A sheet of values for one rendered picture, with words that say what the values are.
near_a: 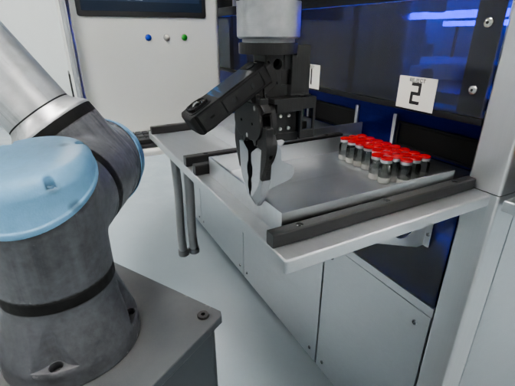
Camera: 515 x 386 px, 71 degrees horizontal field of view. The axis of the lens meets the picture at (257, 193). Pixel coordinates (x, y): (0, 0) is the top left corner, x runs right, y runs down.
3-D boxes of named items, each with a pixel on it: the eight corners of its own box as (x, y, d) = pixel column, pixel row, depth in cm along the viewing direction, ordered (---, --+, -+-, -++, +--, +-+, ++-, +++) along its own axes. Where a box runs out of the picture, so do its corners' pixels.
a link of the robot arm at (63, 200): (-38, 309, 34) (-96, 174, 29) (36, 235, 46) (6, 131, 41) (91, 305, 34) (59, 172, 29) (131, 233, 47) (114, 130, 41)
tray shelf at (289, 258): (294, 119, 120) (295, 113, 120) (514, 196, 64) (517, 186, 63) (149, 137, 100) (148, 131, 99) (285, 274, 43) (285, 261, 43)
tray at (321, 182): (349, 149, 83) (350, 134, 82) (451, 189, 62) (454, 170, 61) (209, 174, 69) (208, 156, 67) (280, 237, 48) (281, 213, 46)
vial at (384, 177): (383, 178, 66) (386, 155, 64) (392, 183, 64) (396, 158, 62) (374, 181, 65) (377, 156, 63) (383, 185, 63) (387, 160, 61)
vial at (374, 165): (374, 175, 68) (377, 151, 66) (382, 178, 66) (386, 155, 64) (365, 177, 67) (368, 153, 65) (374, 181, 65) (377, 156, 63)
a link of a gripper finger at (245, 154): (285, 197, 53) (287, 136, 50) (250, 206, 51) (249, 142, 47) (274, 190, 56) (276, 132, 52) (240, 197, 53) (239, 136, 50)
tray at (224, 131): (303, 116, 116) (304, 105, 114) (361, 135, 95) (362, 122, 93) (202, 129, 101) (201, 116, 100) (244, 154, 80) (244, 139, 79)
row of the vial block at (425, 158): (359, 153, 80) (362, 132, 78) (429, 181, 65) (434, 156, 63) (352, 155, 79) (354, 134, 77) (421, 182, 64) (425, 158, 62)
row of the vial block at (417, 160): (352, 155, 79) (354, 134, 77) (420, 182, 64) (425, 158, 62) (343, 156, 78) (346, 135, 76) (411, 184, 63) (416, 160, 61)
